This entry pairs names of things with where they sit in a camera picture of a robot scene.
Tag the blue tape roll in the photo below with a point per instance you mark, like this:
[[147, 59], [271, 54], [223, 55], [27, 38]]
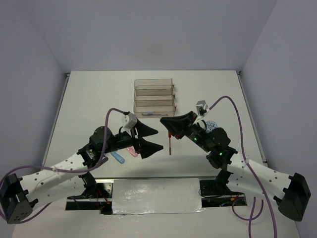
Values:
[[210, 125]]

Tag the pink correction tape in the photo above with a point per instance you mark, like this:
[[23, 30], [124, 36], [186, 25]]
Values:
[[132, 152]]

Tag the blue gel pen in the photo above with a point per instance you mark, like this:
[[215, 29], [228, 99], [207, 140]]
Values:
[[153, 115]]

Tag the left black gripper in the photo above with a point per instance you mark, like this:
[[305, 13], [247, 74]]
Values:
[[146, 148]]

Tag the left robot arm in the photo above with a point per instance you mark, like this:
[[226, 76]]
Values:
[[20, 196]]

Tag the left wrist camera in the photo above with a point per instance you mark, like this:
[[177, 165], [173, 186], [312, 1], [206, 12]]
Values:
[[129, 121]]

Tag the red gel pen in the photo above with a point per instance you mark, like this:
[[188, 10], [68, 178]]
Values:
[[169, 141]]

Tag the middle clear drawer container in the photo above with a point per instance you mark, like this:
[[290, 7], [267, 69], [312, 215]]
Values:
[[154, 95]]

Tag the far clear drawer container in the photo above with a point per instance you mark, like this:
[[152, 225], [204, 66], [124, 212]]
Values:
[[151, 84]]

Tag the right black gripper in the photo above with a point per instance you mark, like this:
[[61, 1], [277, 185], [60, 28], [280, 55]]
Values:
[[179, 125]]

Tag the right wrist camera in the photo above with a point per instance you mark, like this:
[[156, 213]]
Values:
[[202, 110]]

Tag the blue correction tape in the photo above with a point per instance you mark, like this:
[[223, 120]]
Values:
[[118, 157]]

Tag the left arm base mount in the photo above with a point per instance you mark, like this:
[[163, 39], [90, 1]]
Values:
[[100, 200]]

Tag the clear drawer container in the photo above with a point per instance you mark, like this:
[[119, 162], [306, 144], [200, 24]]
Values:
[[157, 107], [151, 84], [154, 95]]

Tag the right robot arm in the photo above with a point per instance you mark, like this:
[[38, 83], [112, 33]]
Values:
[[289, 193]]

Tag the near clear drawer container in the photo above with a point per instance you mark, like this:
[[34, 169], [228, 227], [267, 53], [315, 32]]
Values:
[[157, 107]]

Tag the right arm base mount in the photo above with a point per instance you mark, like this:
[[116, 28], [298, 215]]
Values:
[[212, 196]]

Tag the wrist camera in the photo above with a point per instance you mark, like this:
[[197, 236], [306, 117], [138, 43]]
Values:
[[202, 110], [129, 121]]

